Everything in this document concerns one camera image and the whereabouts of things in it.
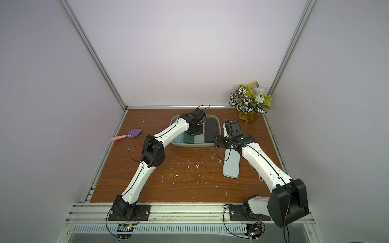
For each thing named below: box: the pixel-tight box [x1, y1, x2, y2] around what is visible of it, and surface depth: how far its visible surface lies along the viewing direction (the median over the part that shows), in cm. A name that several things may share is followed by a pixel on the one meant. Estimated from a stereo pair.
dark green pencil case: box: [183, 132, 195, 144], surface depth 98 cm
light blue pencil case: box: [222, 148, 241, 180], surface depth 88 cm
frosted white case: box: [193, 130, 205, 144], surface depth 100 cm
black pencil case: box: [204, 117, 218, 144], surface depth 103 cm
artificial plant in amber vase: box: [228, 80, 273, 125], surface depth 94 cm
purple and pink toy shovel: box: [109, 128, 143, 142], surface depth 108 cm
